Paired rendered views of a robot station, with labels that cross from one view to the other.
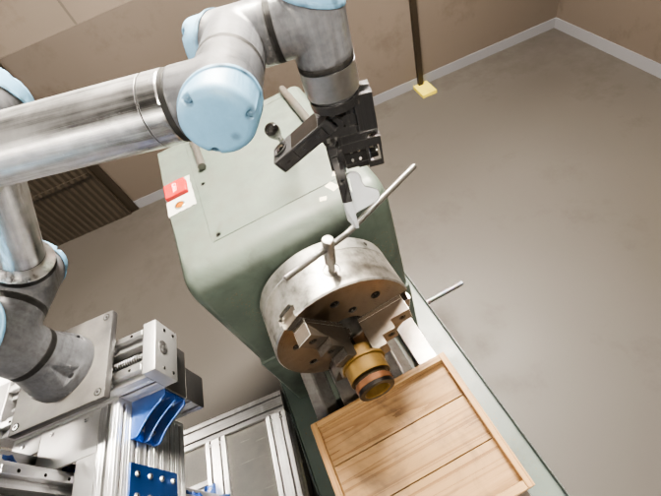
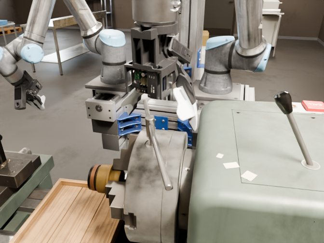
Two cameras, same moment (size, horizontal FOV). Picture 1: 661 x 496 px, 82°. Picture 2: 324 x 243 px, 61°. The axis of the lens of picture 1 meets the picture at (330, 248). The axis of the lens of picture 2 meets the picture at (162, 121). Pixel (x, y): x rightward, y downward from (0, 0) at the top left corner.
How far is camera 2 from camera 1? 0.86 m
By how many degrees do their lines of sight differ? 79
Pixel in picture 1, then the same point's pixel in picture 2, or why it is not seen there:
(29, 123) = not seen: outside the picture
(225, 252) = (216, 111)
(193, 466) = not seen: hidden behind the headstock
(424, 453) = (68, 226)
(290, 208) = (228, 140)
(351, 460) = (101, 197)
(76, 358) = (209, 85)
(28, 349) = (209, 61)
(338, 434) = not seen: hidden behind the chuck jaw
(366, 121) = (136, 53)
